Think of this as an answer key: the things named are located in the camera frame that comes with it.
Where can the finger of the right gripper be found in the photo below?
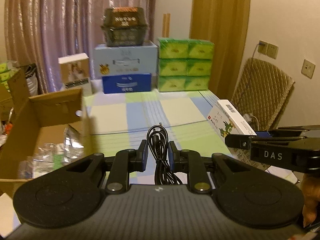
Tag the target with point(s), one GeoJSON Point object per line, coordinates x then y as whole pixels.
{"type": "Point", "coordinates": [239, 141]}
{"type": "Point", "coordinates": [280, 133]}

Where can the white product box with photo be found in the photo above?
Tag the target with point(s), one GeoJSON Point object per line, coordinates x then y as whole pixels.
{"type": "Point", "coordinates": [75, 72]}

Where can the checkered tablecloth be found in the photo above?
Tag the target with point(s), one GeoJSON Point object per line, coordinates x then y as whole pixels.
{"type": "Point", "coordinates": [242, 193]}

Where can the brown quilted chair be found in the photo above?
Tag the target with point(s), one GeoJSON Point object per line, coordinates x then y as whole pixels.
{"type": "Point", "coordinates": [263, 91]}

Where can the long white ointment box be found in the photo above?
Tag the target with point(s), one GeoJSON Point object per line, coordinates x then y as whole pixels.
{"type": "Point", "coordinates": [225, 119]}

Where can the person right hand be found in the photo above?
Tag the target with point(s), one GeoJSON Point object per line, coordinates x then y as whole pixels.
{"type": "Point", "coordinates": [310, 188]}

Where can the light blue milk carton box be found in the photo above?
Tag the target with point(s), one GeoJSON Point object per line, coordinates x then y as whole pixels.
{"type": "Point", "coordinates": [111, 61]}

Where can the large cardboard box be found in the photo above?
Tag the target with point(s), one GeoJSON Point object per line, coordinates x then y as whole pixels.
{"type": "Point", "coordinates": [42, 119]}

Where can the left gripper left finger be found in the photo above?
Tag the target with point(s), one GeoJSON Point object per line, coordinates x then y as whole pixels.
{"type": "Point", "coordinates": [122, 164]}

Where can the green tissue pack bundle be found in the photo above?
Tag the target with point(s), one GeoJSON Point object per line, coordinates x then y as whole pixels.
{"type": "Point", "coordinates": [184, 64]}

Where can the purple curtain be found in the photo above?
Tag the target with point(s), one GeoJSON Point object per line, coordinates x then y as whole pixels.
{"type": "Point", "coordinates": [42, 31]}

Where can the background cardboard box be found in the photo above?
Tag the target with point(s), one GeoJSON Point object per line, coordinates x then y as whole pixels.
{"type": "Point", "coordinates": [18, 83]}

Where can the dark noodle bowl pack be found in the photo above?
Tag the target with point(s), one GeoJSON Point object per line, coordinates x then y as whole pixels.
{"type": "Point", "coordinates": [124, 26]}

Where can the silver green foil bag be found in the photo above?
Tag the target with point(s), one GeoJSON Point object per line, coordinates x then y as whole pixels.
{"type": "Point", "coordinates": [72, 146]}

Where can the dark blue milk box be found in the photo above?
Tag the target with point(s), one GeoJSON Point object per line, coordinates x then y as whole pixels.
{"type": "Point", "coordinates": [127, 83]}

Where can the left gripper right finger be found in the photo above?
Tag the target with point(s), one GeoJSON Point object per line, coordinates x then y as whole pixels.
{"type": "Point", "coordinates": [190, 162]}

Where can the wall socket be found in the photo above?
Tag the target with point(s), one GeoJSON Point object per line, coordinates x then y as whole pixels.
{"type": "Point", "coordinates": [268, 49]}

